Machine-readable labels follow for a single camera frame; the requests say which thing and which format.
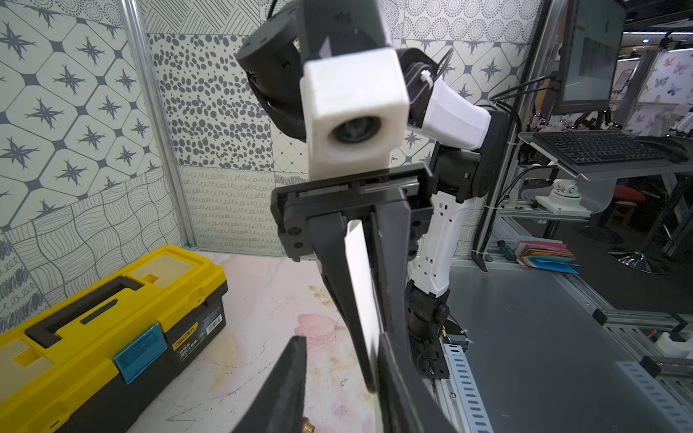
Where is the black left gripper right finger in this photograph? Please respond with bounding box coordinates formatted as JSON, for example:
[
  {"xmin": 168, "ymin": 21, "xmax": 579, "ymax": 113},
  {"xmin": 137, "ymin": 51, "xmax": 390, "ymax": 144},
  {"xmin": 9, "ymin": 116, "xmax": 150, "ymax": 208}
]
[{"xmin": 377, "ymin": 334, "xmax": 456, "ymax": 432}]

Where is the black keyboard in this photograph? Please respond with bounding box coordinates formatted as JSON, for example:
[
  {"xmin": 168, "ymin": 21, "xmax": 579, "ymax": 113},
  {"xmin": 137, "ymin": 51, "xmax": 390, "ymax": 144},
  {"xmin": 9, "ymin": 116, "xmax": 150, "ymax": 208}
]
[{"xmin": 533, "ymin": 131, "xmax": 664, "ymax": 165}]

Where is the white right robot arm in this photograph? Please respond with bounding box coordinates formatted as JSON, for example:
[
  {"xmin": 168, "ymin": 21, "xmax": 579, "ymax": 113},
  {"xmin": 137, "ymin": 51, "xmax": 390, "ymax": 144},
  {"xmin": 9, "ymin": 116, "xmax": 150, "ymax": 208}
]
[{"xmin": 236, "ymin": 1, "xmax": 510, "ymax": 392}]

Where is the yellow and black toolbox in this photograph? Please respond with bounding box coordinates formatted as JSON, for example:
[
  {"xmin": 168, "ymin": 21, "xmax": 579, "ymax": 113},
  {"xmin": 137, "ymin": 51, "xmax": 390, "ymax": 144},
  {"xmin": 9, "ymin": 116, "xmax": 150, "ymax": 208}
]
[{"xmin": 1, "ymin": 246, "xmax": 227, "ymax": 432}]

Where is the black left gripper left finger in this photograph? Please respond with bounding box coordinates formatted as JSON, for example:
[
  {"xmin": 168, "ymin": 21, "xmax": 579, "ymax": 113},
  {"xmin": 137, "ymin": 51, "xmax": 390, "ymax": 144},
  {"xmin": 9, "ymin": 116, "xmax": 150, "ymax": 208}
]
[{"xmin": 232, "ymin": 336, "xmax": 308, "ymax": 433}]

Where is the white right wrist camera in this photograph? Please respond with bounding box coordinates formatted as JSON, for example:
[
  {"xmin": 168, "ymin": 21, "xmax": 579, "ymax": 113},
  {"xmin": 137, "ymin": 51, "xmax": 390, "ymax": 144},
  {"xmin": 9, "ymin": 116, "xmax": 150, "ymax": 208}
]
[{"xmin": 300, "ymin": 47, "xmax": 410, "ymax": 180}]

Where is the stack of coloured paper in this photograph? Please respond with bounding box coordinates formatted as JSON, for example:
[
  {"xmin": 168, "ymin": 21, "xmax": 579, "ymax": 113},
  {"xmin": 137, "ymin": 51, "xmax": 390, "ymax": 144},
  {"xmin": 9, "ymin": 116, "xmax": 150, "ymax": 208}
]
[{"xmin": 514, "ymin": 241, "xmax": 579, "ymax": 274}]

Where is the black computer monitor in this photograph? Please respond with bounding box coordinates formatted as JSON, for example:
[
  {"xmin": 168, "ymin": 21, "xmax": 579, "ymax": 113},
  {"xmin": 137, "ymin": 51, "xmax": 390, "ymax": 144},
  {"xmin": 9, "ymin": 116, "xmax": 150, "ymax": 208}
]
[{"xmin": 552, "ymin": 0, "xmax": 627, "ymax": 115}]

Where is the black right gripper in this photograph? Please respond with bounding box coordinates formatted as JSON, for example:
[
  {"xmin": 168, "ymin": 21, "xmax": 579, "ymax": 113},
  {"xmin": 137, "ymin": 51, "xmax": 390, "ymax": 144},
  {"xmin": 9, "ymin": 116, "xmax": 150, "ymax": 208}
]
[{"xmin": 271, "ymin": 163, "xmax": 437, "ymax": 393}]

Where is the black computer mouse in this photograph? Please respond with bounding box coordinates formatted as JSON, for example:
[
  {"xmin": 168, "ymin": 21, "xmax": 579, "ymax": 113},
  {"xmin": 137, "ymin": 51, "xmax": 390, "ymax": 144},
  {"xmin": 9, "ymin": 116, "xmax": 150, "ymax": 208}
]
[{"xmin": 636, "ymin": 136, "xmax": 692, "ymax": 163}]

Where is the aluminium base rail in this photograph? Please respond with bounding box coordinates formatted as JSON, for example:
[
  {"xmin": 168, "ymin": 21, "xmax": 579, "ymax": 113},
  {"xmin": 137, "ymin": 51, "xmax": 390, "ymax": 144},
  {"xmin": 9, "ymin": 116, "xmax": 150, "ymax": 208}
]
[{"xmin": 432, "ymin": 253, "xmax": 499, "ymax": 433}]

